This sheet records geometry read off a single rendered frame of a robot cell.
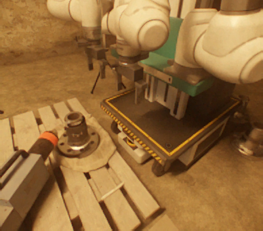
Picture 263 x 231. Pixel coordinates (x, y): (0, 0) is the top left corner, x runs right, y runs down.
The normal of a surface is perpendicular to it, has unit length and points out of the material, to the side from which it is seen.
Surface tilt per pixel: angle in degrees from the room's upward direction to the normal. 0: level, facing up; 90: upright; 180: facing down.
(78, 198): 0
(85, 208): 0
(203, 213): 0
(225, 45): 86
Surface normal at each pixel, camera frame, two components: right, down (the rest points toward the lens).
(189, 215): 0.03, -0.83
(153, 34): 0.19, 0.66
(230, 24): -0.61, -0.02
